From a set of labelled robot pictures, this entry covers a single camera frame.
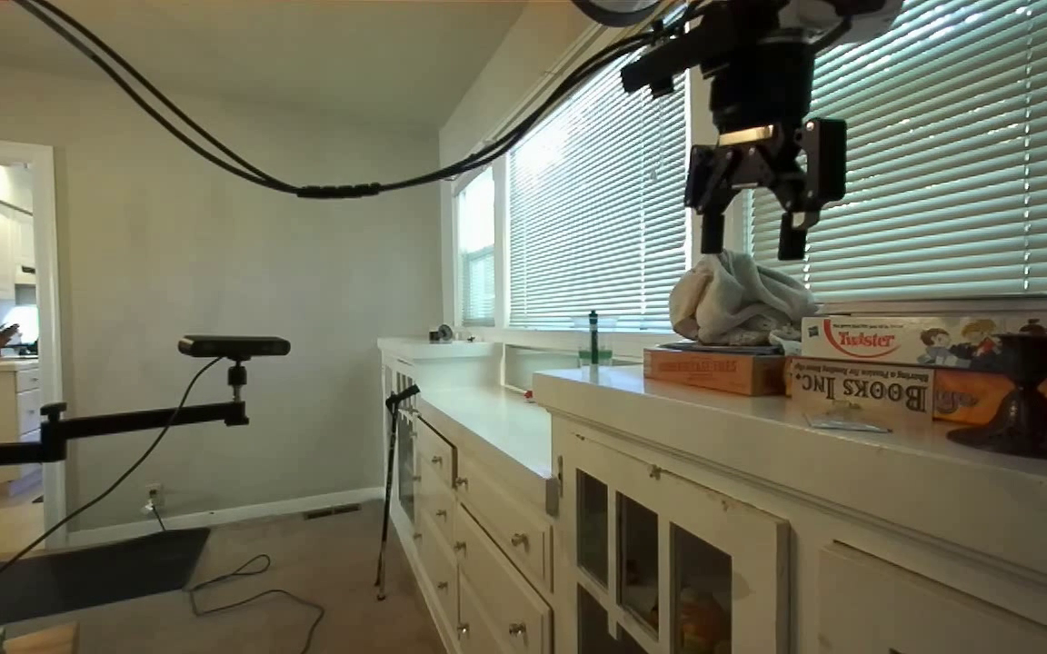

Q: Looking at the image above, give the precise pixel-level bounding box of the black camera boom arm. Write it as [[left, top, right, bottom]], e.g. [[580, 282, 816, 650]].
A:
[[0, 358, 252, 471]]

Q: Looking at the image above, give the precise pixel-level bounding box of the medium white window blind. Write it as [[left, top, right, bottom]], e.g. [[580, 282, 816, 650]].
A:
[[506, 57, 695, 339]]

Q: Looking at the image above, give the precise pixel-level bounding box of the black slim tripod stand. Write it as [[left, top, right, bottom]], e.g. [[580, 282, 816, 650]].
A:
[[372, 381, 420, 602]]

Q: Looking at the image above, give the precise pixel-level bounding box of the crumpled grey beige cloth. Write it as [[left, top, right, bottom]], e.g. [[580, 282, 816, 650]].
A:
[[665, 246, 816, 356]]

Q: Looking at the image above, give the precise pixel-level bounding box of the brown wooden box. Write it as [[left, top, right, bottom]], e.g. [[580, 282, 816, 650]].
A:
[[642, 342, 787, 400]]

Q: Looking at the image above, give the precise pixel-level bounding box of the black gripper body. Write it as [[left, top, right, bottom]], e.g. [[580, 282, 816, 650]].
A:
[[704, 42, 816, 191]]

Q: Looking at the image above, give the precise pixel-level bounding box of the white sideboard cabinet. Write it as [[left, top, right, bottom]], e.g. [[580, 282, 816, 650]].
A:
[[373, 335, 1047, 654]]

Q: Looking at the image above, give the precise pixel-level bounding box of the narrow window pane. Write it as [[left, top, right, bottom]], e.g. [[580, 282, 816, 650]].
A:
[[454, 165, 499, 326]]

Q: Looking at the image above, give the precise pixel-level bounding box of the dark green upright stick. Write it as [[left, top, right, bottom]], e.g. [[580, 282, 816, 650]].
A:
[[576, 308, 615, 366]]

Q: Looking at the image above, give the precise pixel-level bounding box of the black stereo camera bar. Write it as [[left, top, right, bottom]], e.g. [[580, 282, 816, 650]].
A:
[[174, 335, 295, 362]]

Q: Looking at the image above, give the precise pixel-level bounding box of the thin black camera cable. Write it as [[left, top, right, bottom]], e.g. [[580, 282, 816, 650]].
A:
[[0, 356, 226, 621]]

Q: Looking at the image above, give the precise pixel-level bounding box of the large white window blind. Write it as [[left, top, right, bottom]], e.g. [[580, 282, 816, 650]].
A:
[[728, 0, 1047, 305]]

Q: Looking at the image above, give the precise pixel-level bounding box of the black cable on floor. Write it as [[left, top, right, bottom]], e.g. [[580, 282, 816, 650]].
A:
[[146, 488, 327, 654]]

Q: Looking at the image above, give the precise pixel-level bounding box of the black overhead cable bundle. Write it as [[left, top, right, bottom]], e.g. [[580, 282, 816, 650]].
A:
[[12, 0, 718, 205]]

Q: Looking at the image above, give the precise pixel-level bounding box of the dark metal candle holder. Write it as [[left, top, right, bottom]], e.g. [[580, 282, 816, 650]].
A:
[[946, 321, 1047, 465]]

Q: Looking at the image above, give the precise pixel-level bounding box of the black floor mat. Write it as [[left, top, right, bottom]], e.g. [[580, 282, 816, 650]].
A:
[[0, 528, 213, 641]]

